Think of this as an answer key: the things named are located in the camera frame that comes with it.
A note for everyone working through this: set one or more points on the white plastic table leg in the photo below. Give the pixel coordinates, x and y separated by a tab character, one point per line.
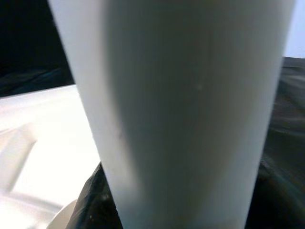
178	107

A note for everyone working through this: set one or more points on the black plastic table cover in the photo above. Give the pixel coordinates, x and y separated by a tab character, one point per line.
288	107

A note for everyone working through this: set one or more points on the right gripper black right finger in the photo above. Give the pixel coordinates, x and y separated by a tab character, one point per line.
274	202

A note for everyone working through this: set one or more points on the white plastic table top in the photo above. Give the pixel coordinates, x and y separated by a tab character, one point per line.
35	143

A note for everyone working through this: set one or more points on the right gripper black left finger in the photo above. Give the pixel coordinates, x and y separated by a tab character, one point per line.
95	202

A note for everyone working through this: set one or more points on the black door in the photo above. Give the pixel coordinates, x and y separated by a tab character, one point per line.
23	23

